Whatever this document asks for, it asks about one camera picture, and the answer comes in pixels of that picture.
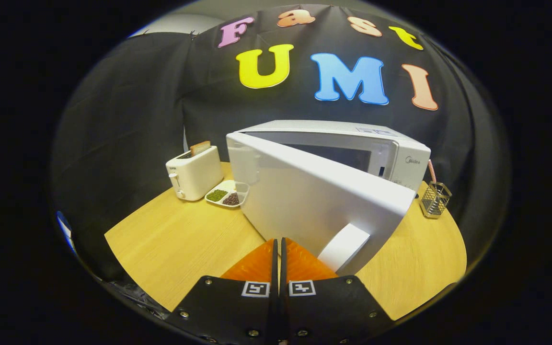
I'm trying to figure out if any white toaster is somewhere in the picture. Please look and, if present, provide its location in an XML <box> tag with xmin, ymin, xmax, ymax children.
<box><xmin>165</xmin><ymin>145</ymin><xmax>224</xmax><ymax>201</ymax></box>

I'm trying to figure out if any white microwave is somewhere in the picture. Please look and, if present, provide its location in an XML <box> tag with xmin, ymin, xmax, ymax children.
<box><xmin>226</xmin><ymin>120</ymin><xmax>431</xmax><ymax>276</ymax></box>

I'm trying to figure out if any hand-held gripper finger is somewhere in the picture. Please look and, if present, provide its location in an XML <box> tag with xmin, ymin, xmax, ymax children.
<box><xmin>166</xmin><ymin>238</ymin><xmax>279</xmax><ymax>345</ymax></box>
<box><xmin>280</xmin><ymin>237</ymin><xmax>395</xmax><ymax>345</ymax></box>

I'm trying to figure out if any white divided tray with beans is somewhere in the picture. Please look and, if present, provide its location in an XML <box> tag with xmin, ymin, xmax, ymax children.
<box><xmin>204</xmin><ymin>179</ymin><xmax>250</xmax><ymax>208</ymax></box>

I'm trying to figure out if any wire mesh holder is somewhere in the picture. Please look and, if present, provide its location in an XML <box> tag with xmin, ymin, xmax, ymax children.
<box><xmin>420</xmin><ymin>181</ymin><xmax>452</xmax><ymax>219</ymax></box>

